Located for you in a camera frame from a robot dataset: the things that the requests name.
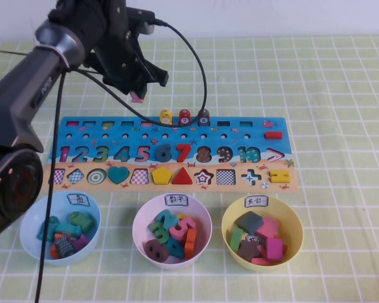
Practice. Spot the brown wooden flower piece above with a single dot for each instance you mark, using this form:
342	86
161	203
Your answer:
249	250

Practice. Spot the yellow wooden equals sign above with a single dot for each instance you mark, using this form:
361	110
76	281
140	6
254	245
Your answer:
273	176

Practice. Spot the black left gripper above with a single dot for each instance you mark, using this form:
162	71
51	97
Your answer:
120	57

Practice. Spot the pink wooden fish piece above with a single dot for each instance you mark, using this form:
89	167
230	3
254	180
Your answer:
137	98

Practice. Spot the paper label on pink bowl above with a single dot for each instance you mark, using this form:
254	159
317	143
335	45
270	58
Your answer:
177	200

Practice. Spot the orange wooden number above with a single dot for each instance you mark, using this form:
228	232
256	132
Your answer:
191	243

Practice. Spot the dark blue wooden number six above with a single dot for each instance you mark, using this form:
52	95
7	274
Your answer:
162	156

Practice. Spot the red wooden triangle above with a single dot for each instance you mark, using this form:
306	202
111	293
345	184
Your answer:
182	178

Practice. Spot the teal striped wooden fish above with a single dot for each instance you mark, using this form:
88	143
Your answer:
52	227

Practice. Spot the coral red wooden shape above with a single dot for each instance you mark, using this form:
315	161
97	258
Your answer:
262	261

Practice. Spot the orange wooden fish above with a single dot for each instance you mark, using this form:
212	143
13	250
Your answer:
53	251

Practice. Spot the pink wooden square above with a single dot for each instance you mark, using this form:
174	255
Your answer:
268	228

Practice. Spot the teal wooden number two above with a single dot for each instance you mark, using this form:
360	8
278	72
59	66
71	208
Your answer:
164	217

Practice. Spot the teal wooden number four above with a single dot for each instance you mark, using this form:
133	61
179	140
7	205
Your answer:
176	249

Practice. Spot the brown wooden number eight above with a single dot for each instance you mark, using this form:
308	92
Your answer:
156	251

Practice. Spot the pale pink plastic bowl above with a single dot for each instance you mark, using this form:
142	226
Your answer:
205	221

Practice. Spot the purple wooden fish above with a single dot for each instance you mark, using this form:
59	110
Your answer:
82	242

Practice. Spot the plain teal wooden fish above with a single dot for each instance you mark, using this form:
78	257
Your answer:
68	229

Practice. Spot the pink wooden number five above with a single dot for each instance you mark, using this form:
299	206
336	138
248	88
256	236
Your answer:
183	228

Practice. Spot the teal wooden heart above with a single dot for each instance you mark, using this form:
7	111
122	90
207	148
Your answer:
118	174

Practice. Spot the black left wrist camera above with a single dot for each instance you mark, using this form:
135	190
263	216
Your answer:
142	17

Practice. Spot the paper label on yellow bowl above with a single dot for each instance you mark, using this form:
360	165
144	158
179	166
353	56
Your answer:
256	202

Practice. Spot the red wooden number seven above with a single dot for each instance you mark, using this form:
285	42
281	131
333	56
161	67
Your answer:
184	153

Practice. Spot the small yellow wooden number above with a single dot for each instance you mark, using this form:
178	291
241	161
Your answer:
181	217

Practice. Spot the blue sea-themed wooden puzzle board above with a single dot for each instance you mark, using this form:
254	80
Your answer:
214	165

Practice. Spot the yellow wooden fish piece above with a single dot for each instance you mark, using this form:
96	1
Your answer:
165	117

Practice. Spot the red wooden fish piece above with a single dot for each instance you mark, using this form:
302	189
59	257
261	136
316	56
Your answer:
184	119

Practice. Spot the green wooden number three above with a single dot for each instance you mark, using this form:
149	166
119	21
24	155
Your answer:
158	232

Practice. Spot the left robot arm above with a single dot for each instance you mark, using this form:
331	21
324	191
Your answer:
19	94

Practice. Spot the paper label on blue bowl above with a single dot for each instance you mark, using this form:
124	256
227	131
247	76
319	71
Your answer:
78	200

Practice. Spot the dark grey wooden fish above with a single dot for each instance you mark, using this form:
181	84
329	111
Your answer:
65	247

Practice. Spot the yellow wooden pentagon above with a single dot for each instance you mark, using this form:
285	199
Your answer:
161	176

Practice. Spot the dark grey wooden square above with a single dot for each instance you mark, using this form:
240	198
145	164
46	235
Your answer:
249	221

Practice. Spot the yellow plastic bowl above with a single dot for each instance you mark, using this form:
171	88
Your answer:
293	233

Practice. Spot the light blue plastic bowl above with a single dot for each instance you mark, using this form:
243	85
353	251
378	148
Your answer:
88	249

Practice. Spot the magenta wooden block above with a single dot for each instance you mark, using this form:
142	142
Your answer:
274	248

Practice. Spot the green checked tablecloth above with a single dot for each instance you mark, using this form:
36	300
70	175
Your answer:
334	126

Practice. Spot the brown wooden fish piece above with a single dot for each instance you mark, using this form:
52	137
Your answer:
204	120

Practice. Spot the green wooden shape piece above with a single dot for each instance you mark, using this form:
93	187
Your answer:
236	239

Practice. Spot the red wooden minus block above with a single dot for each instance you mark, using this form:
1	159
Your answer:
273	135

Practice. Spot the green wooden fish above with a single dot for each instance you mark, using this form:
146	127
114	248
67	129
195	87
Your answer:
81	221

